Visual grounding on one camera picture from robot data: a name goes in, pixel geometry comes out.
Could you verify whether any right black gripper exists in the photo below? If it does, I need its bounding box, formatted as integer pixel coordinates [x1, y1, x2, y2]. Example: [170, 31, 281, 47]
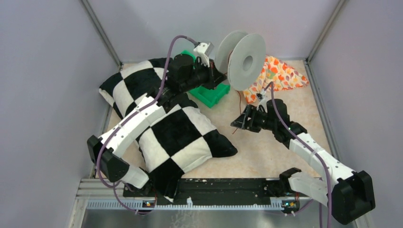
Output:
[231, 104, 277, 133]

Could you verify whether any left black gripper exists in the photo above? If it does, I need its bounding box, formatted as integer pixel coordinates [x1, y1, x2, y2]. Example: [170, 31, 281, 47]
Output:
[181, 57, 226, 93]

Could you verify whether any grey filament spool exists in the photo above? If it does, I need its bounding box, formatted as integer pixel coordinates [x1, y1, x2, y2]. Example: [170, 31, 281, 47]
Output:
[214, 30, 266, 91]

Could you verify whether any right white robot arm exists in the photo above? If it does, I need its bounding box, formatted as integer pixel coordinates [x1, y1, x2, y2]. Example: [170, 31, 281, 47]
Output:
[230, 99, 375, 225]

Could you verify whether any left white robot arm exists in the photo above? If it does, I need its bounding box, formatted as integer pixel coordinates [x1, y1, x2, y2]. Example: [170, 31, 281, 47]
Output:
[87, 55, 237, 196]

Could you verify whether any green plastic compartment bin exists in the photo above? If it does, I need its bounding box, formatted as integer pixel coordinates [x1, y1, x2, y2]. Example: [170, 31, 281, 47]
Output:
[180, 51, 230, 108]

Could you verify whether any orange floral cloth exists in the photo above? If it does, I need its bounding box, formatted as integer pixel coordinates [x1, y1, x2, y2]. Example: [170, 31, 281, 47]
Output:
[243, 56, 309, 104]

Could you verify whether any black white checkered pillow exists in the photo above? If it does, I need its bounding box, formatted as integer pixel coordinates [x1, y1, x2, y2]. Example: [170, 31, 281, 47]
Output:
[99, 58, 238, 202]

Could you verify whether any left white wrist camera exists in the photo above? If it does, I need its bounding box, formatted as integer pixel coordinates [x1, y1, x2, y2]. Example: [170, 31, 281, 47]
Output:
[193, 42, 214, 67]

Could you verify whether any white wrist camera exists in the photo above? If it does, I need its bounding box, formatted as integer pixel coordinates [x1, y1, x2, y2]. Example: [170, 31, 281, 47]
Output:
[193, 42, 214, 67]
[257, 89, 271, 112]

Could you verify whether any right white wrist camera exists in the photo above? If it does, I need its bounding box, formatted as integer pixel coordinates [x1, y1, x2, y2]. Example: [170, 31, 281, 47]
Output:
[257, 89, 271, 112]

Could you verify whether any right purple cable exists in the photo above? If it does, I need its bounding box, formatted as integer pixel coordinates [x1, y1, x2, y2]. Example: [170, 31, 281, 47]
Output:
[263, 82, 333, 228]

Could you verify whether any purple cable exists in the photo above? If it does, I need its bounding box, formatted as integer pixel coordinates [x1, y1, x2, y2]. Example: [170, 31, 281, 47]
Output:
[263, 82, 333, 228]
[96, 35, 201, 216]

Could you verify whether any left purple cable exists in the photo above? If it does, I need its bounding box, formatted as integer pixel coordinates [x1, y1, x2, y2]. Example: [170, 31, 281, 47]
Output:
[96, 35, 201, 216]

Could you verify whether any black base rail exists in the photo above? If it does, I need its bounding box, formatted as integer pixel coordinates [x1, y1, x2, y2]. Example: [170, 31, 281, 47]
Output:
[123, 178, 299, 206]

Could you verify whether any white toothed cable strip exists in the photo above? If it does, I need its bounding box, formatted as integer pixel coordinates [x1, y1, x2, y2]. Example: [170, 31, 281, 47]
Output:
[86, 198, 284, 210]

